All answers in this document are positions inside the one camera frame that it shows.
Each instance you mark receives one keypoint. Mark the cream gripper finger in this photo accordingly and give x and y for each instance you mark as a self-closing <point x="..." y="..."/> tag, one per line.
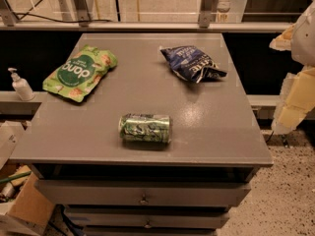
<point x="297" y="99"/>
<point x="283" y="41"/>

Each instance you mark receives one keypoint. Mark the green soda can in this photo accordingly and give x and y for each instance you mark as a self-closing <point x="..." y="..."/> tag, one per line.
<point x="150" y="128"/>

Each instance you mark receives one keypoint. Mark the blue chip bag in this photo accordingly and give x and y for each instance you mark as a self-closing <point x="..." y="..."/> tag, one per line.
<point x="192" y="64"/>

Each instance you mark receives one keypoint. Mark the grey drawer cabinet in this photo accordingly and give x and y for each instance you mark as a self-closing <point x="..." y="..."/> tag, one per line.
<point x="165" y="145"/>

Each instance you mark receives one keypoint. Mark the upper drawer knob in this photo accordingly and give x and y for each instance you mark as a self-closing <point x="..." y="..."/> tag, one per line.
<point x="143" y="201"/>

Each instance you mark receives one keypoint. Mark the drawer knob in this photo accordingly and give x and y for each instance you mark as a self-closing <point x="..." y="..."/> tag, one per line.
<point x="143" y="201"/>
<point x="148" y="225"/>

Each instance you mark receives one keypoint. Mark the lower drawer knob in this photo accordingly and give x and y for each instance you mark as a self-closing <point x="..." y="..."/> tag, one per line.
<point x="148" y="225"/>

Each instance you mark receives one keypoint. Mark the green dang snack bag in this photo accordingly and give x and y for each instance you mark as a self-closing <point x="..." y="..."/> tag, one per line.
<point x="80" y="75"/>

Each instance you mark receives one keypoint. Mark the white pump bottle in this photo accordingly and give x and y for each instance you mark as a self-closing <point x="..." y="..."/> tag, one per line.
<point x="21" y="86"/>

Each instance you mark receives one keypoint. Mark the cardboard box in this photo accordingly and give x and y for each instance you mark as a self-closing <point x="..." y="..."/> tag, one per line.
<point x="28" y="213"/>

